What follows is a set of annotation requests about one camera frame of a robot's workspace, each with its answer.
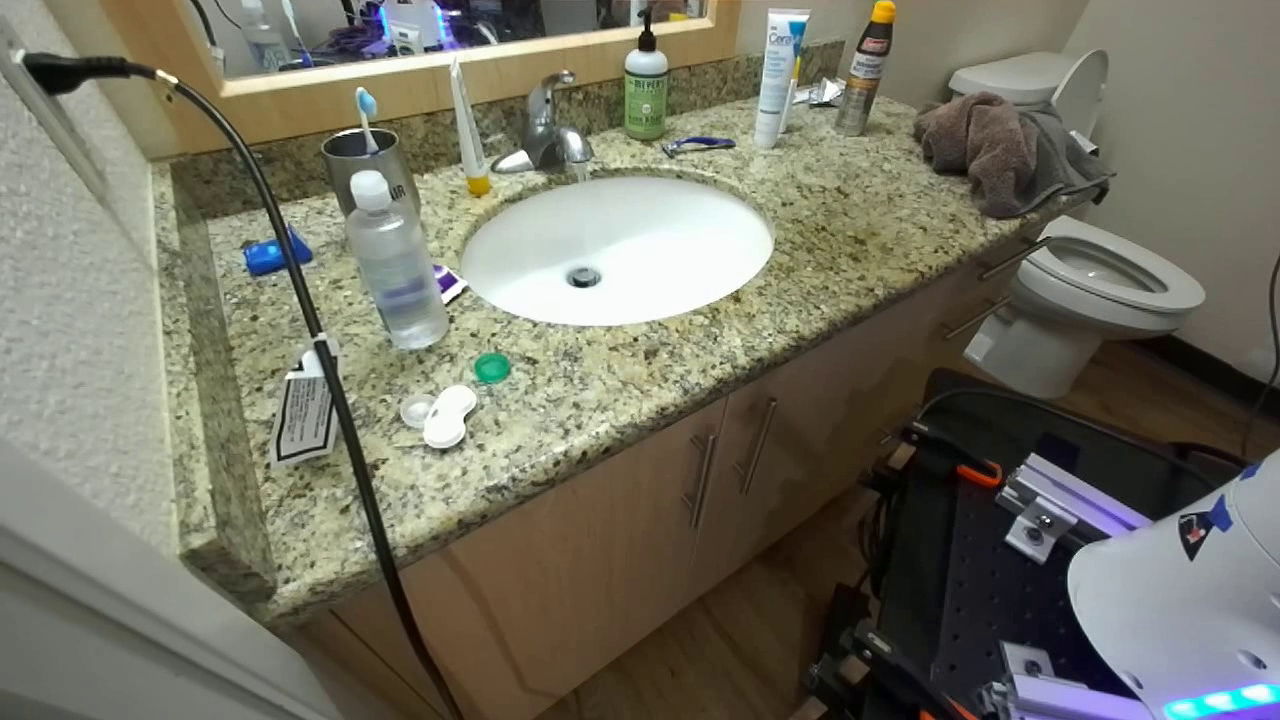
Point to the blue razor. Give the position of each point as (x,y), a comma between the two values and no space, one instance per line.
(698,147)

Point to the white oval sink basin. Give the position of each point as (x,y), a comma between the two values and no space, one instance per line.
(666,241)

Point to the green soap pump bottle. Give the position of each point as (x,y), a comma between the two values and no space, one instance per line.
(646,102)

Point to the aluminium extrusion bracket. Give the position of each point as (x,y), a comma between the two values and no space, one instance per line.
(1054,684)
(1066,506)

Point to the white door frame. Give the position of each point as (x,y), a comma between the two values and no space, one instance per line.
(123,625)

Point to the small purple white packet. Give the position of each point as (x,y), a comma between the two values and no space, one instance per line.
(450,281)

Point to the silver foil packet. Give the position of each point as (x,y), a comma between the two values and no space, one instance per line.
(822,92)

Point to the clear round cap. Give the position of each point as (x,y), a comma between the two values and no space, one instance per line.
(415,408)

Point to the wooden framed mirror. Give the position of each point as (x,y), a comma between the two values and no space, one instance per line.
(403,84)

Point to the clear bottle with white cap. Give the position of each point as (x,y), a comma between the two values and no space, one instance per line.
(398,274)

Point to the grey toothbrush cup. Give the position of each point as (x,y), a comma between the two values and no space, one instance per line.
(348,163)

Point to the black robot cart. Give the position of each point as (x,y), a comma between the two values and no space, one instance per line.
(961,575)

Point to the small blue plastic item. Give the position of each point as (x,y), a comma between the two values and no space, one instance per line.
(274,252)

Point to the chrome sink faucet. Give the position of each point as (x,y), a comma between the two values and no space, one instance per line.
(544,131)

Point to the white toilet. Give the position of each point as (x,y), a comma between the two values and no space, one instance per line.
(1066,294)

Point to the white blue toothpaste tube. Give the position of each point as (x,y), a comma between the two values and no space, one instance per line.
(781,66)

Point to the wooden cabinet door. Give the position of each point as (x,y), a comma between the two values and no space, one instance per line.
(853,384)
(574,563)

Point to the brown towel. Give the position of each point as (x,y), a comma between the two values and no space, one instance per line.
(973,143)

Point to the orange black clamp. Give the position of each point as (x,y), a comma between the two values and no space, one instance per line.
(961,470)

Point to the white tube with yellow base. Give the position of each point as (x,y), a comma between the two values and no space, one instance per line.
(467,127)

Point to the green round cap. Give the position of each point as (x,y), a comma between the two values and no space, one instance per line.
(493,368)

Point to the white blue toothbrush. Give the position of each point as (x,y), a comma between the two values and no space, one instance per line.
(367,115)

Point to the white wall outlet plate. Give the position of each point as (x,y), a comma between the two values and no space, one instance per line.
(44,127)

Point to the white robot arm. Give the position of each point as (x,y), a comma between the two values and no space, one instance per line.
(1186,600)

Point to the grey cloth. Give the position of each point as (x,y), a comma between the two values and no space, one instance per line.
(1060,163)

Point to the white contact lens case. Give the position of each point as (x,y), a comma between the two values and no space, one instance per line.
(450,419)

